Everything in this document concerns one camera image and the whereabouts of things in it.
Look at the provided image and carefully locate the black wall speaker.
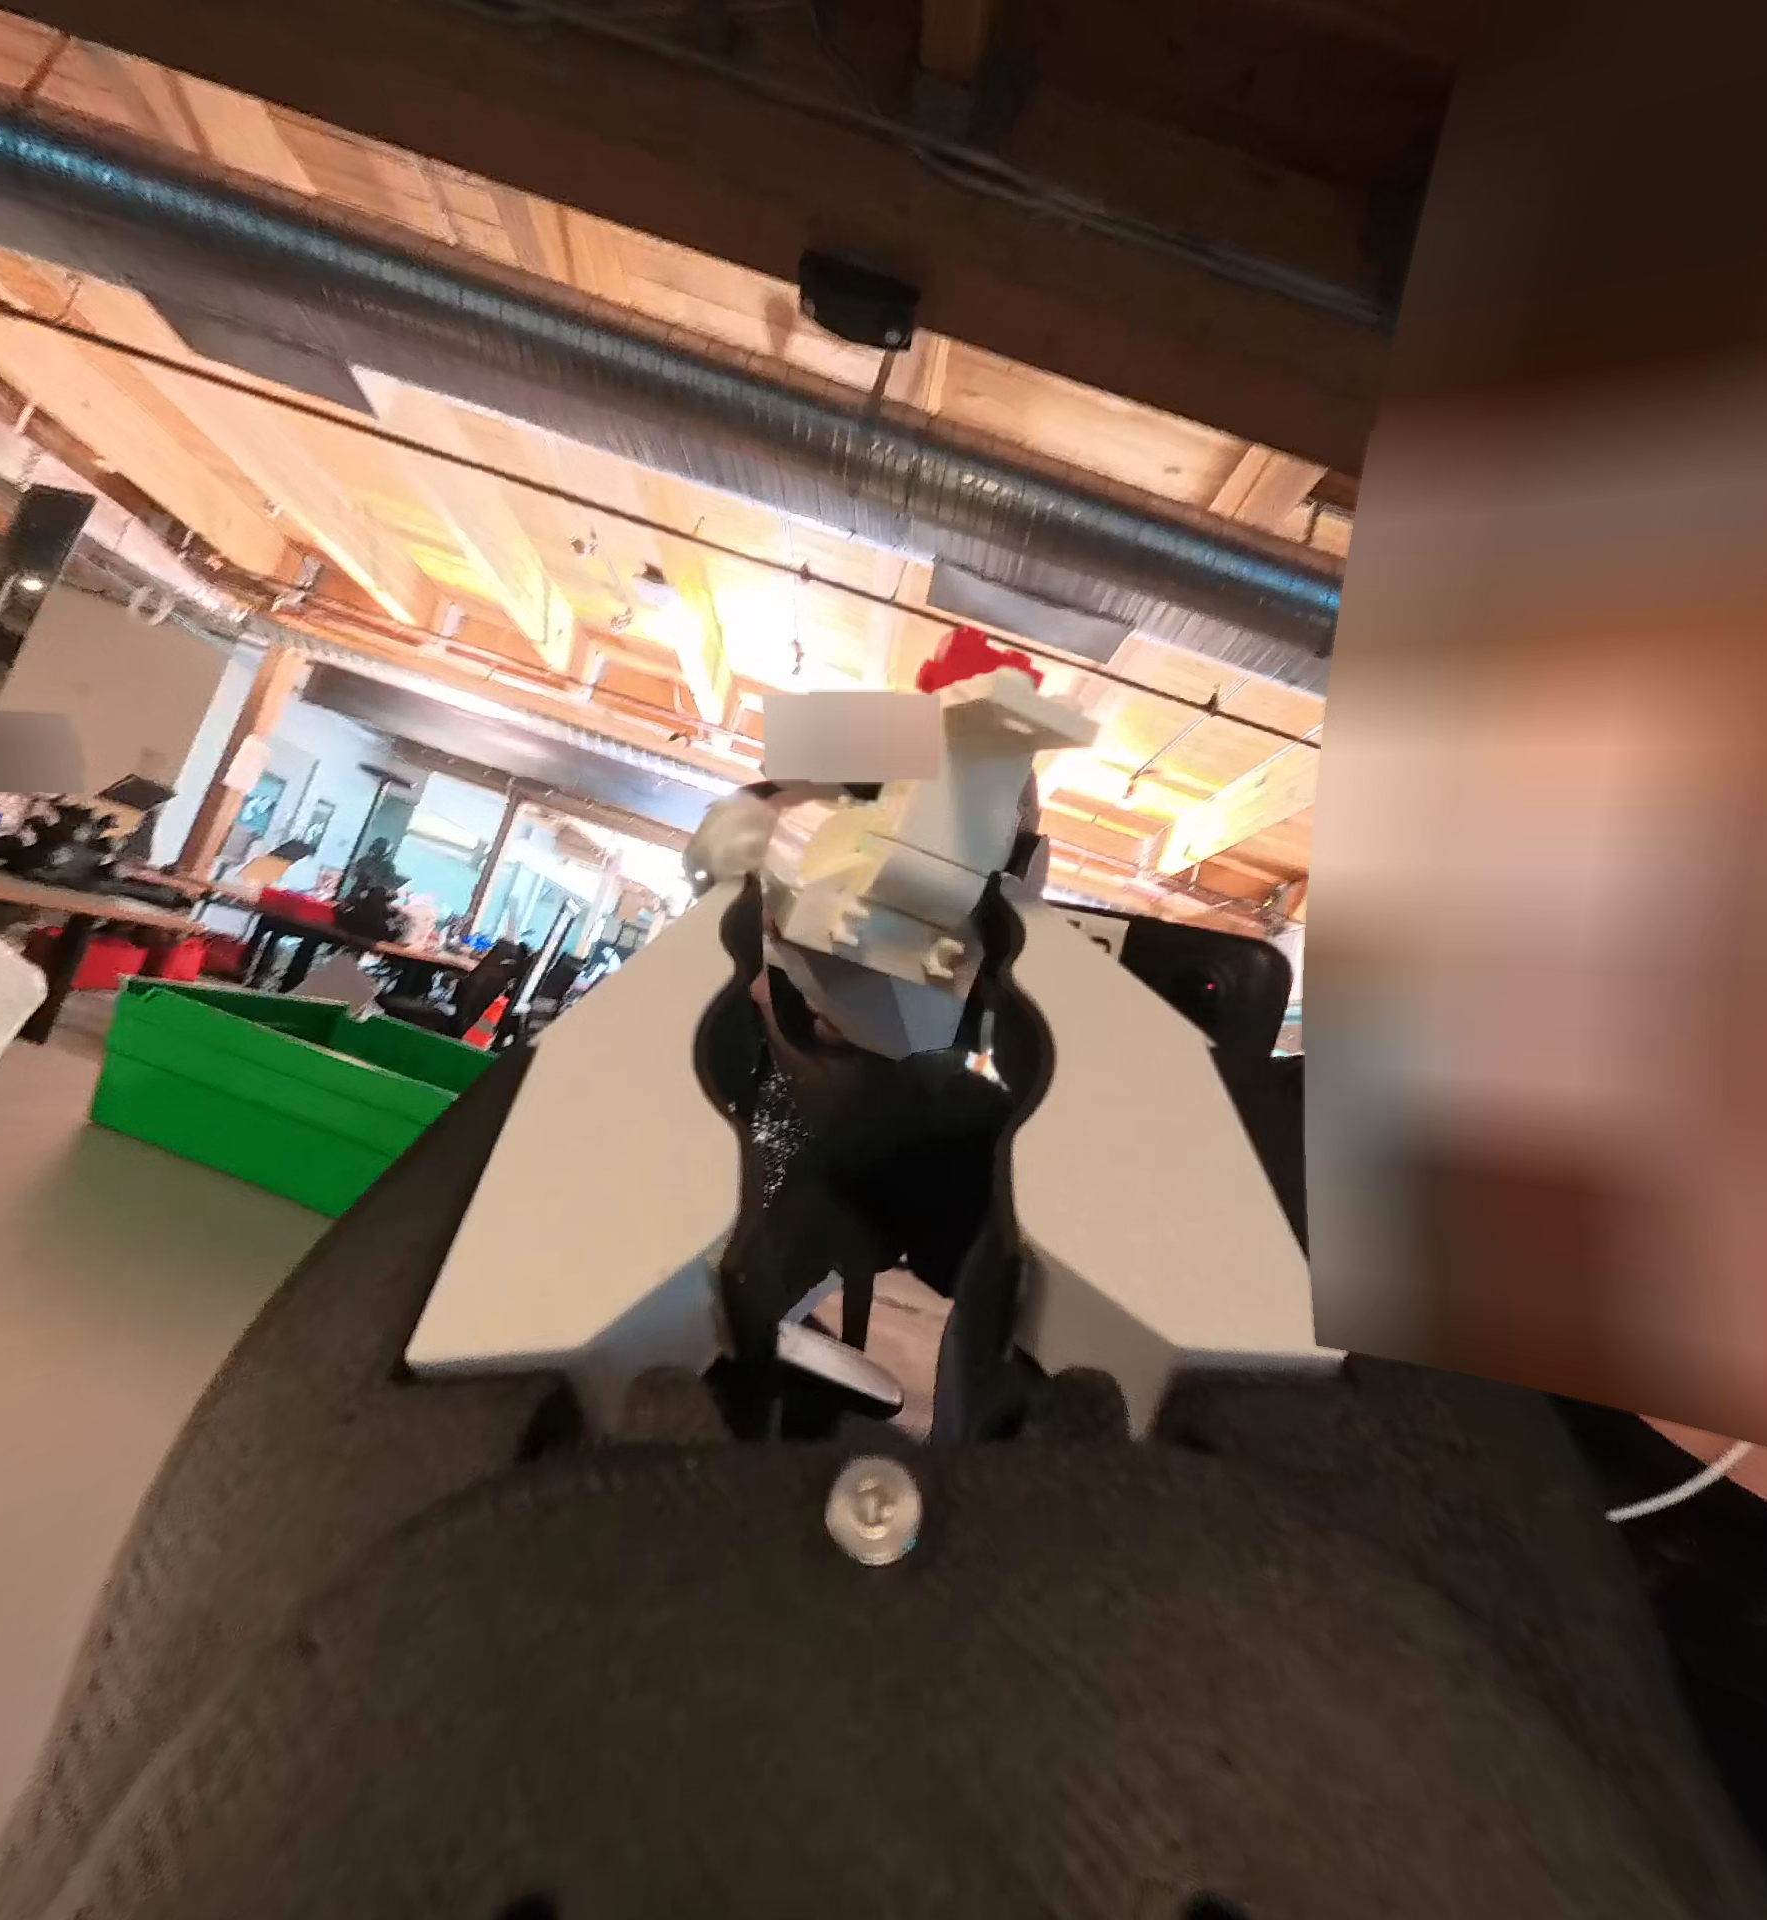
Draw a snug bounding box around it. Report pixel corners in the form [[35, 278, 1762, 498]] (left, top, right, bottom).
[[0, 487, 97, 590]]

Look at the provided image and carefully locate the white drawstring cord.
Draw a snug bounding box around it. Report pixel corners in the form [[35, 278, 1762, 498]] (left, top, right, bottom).
[[1606, 1437, 1756, 1527]]

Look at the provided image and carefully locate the green plastic bin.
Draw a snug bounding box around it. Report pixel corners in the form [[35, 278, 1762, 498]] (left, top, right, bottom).
[[87, 975, 501, 1223]]

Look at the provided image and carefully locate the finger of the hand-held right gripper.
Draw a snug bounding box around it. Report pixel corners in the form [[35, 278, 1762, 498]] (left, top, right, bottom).
[[781, 961, 976, 1063]]

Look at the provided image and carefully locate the white lego animal model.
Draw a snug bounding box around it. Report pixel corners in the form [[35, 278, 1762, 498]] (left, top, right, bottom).
[[685, 631, 1100, 997]]

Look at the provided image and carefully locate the silver ventilation duct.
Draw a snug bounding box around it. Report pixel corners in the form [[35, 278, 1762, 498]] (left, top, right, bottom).
[[0, 74, 1340, 662]]

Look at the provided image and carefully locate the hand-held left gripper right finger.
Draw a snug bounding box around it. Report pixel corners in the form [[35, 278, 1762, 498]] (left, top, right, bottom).
[[978, 883, 1344, 1443]]

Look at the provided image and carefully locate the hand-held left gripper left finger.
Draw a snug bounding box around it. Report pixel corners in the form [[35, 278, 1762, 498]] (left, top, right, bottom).
[[403, 876, 757, 1434]]

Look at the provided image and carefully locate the black ceiling device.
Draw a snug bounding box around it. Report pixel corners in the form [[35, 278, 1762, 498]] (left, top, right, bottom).
[[797, 250, 924, 353]]

